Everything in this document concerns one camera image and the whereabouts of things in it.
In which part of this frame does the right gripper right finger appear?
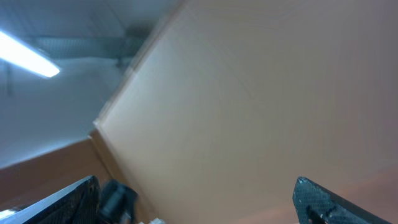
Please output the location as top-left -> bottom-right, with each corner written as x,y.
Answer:
292,177 -> 394,224

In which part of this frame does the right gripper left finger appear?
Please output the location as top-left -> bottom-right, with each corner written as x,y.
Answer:
1,175 -> 100,224

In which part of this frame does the ceiling light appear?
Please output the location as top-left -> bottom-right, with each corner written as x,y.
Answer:
1,31 -> 60,78

